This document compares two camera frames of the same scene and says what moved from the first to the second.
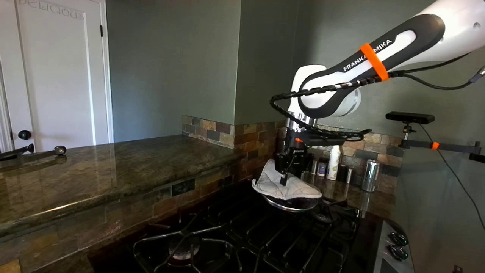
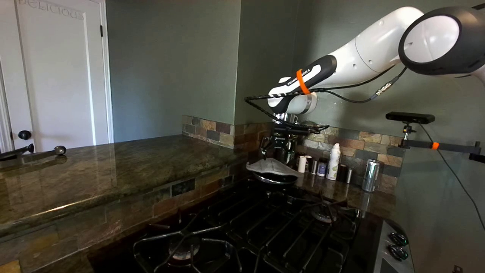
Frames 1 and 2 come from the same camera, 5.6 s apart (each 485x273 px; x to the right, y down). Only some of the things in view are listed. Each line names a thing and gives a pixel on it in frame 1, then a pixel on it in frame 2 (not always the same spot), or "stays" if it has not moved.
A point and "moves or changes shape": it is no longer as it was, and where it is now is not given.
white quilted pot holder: (272, 181) moves or changes shape
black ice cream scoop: (31, 151) stays
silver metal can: (372, 175) stays
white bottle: (334, 163) stays
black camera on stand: (407, 119) stays
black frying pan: (293, 204) → (272, 178)
